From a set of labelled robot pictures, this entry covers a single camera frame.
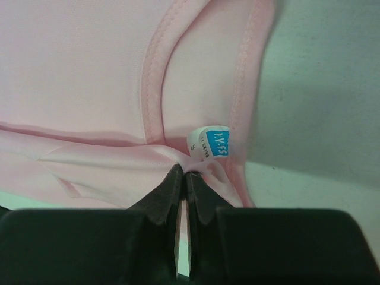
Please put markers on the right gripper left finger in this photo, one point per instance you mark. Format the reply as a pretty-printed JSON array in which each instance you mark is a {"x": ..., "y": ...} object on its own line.
[{"x": 138, "y": 245}]

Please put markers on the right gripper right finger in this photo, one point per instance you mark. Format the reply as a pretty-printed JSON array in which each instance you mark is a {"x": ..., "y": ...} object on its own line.
[{"x": 229, "y": 245}]

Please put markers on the pink t shirt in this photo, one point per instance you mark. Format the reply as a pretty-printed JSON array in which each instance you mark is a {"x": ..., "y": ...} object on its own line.
[{"x": 99, "y": 99}]

